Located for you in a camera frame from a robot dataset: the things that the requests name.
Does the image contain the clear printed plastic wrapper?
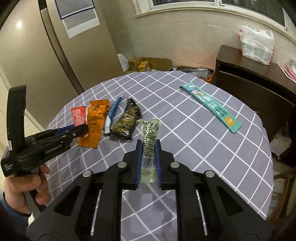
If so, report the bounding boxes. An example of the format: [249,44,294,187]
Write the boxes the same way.
[137,118,160,183]

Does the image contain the person's left hand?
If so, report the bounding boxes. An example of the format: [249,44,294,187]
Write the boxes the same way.
[4,164,51,214]

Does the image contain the small red sachet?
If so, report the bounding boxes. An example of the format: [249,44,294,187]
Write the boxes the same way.
[71,106,89,139]

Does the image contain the blue white wrapper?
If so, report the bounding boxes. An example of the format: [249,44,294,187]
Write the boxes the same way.
[103,96,122,136]

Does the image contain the black foil wrapper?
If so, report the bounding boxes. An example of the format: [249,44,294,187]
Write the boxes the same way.
[109,98,142,140]

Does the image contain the orange snack wrapper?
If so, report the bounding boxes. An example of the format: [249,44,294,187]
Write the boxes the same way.
[77,99,110,149]

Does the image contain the grey checked tablecloth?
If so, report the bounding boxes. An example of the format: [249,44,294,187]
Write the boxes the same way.
[47,71,273,240]

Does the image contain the gold double-door refrigerator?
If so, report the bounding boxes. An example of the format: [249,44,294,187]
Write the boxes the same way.
[1,1,123,126]

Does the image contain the teal long snack wrapper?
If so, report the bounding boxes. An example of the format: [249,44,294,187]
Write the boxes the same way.
[181,82,242,133]

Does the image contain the dark wooden cabinet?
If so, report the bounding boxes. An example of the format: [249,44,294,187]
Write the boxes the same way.
[213,45,295,167]

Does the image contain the grey plastic bag on floor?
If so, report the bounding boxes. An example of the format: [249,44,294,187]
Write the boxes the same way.
[176,66,213,80]

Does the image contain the yellow small box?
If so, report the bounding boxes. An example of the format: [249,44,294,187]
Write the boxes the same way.
[138,61,151,72]

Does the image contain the papers on refrigerator door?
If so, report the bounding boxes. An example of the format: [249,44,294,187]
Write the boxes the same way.
[55,0,100,39]

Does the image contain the red cardboard box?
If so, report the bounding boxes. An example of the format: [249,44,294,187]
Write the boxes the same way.
[128,57,173,71]

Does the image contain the white plastic bag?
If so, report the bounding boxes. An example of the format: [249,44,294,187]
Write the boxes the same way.
[239,26,275,65]

